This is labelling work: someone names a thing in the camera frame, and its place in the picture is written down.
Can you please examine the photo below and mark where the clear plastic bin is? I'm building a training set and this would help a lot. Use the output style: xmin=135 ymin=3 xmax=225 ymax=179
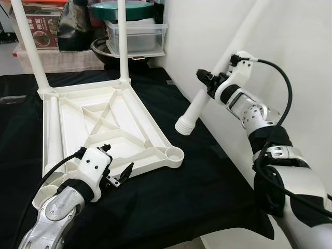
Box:
xmin=104 ymin=18 xmax=169 ymax=55

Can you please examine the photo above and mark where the black wok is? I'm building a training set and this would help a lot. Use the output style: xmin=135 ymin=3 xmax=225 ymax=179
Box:
xmin=91 ymin=37 xmax=167 ymax=68

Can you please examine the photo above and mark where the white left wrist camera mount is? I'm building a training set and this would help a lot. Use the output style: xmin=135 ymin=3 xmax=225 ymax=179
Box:
xmin=78 ymin=147 xmax=113 ymax=201

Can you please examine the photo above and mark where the black tablecloth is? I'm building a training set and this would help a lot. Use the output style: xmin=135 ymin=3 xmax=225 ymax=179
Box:
xmin=0 ymin=67 xmax=275 ymax=249

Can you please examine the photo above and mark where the storage box with orange lid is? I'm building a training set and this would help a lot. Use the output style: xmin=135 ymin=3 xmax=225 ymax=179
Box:
xmin=21 ymin=0 xmax=68 ymax=50

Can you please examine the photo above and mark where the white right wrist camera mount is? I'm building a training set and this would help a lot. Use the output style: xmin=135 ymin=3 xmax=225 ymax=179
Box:
xmin=215 ymin=52 xmax=256 ymax=104

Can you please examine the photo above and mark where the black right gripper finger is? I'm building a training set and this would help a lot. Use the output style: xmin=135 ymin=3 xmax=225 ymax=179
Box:
xmin=196 ymin=68 xmax=218 ymax=99

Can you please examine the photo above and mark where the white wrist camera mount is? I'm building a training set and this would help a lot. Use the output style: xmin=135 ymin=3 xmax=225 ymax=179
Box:
xmin=215 ymin=52 xmax=256 ymax=104
xmin=78 ymin=147 xmax=113 ymax=201

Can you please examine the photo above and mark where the white plastic children tabletop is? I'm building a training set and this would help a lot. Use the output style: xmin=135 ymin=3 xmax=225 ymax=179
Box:
xmin=32 ymin=78 xmax=186 ymax=208

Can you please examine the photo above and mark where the white plastic table leg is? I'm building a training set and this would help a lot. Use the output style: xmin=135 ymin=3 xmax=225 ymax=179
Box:
xmin=117 ymin=0 xmax=131 ymax=86
xmin=43 ymin=93 xmax=66 ymax=176
xmin=175 ymin=0 xmax=270 ymax=136
xmin=10 ymin=0 xmax=51 ymax=96

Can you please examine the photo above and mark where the clear tape strip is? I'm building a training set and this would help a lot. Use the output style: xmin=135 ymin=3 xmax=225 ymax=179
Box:
xmin=0 ymin=95 xmax=26 ymax=105

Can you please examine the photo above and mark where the dark green pot lid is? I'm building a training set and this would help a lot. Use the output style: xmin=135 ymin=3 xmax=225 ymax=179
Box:
xmin=91 ymin=0 xmax=156 ymax=21

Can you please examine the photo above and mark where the beige cloth cover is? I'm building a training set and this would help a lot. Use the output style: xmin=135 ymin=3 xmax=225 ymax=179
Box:
xmin=13 ymin=44 xmax=112 ymax=73

